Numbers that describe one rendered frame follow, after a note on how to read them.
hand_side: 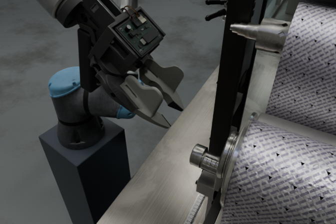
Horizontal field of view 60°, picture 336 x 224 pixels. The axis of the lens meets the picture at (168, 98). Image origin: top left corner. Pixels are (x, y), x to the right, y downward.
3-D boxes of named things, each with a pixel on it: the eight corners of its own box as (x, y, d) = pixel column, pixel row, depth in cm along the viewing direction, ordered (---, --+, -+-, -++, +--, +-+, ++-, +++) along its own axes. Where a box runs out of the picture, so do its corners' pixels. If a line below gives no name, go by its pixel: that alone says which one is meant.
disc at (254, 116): (244, 157, 53) (260, 92, 44) (247, 158, 53) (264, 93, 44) (214, 225, 43) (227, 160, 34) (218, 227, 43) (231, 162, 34)
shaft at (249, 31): (232, 31, 62) (234, 16, 60) (260, 37, 59) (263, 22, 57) (227, 37, 59) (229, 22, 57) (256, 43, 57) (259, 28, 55)
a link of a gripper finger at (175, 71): (201, 99, 41) (152, 55, 39) (177, 114, 45) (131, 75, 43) (207, 85, 43) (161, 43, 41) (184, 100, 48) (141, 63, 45)
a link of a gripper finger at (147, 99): (176, 127, 36) (132, 67, 36) (152, 140, 41) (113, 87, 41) (189, 115, 39) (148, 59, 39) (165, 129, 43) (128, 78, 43)
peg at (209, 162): (204, 155, 45) (201, 164, 44) (221, 162, 43) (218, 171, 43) (206, 155, 46) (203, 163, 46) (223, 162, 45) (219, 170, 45)
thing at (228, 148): (230, 127, 41) (212, 178, 40) (244, 132, 40) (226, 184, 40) (236, 132, 48) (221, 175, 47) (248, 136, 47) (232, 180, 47)
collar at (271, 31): (261, 41, 61) (267, 11, 57) (290, 47, 59) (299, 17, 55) (252, 54, 57) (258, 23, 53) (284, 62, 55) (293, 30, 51)
